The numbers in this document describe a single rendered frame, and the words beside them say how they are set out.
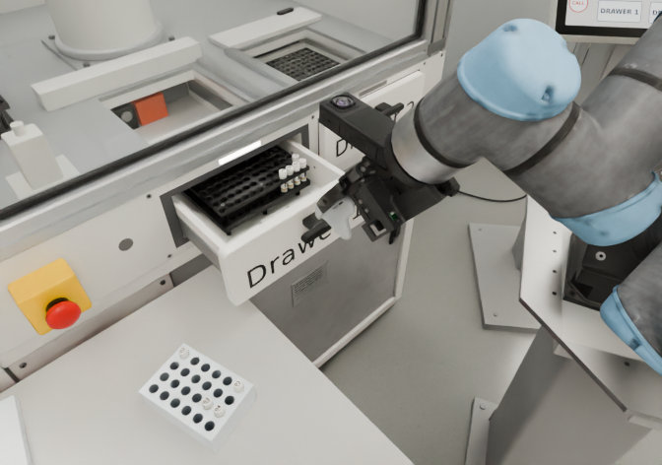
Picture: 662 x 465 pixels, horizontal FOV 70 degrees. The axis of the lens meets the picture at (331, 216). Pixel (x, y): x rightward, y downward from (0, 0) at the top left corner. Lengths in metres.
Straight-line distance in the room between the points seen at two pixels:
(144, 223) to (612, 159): 0.60
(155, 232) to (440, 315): 1.18
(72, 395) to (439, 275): 1.38
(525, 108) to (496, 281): 1.50
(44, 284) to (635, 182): 0.65
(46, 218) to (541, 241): 0.79
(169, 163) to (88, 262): 0.18
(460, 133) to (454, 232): 1.65
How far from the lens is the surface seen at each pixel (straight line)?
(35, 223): 0.68
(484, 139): 0.38
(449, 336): 1.69
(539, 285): 0.87
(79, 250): 0.73
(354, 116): 0.51
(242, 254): 0.64
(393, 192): 0.50
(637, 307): 0.61
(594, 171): 0.40
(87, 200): 0.69
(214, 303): 0.79
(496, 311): 1.75
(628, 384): 0.81
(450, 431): 1.53
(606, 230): 0.42
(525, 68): 0.35
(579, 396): 1.01
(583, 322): 0.85
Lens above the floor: 1.38
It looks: 43 degrees down
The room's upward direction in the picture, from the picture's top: straight up
